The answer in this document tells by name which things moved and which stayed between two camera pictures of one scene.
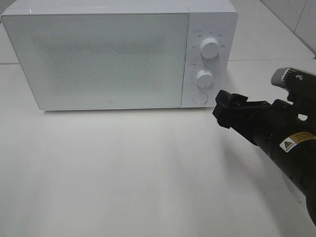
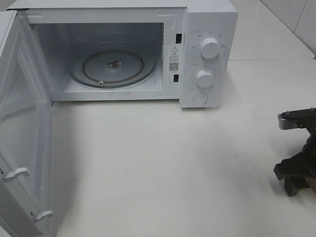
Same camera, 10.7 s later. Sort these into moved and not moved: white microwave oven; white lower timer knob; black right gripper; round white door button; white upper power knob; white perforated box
Moved: black right gripper; white perforated box
Not moved: white upper power knob; white lower timer knob; round white door button; white microwave oven
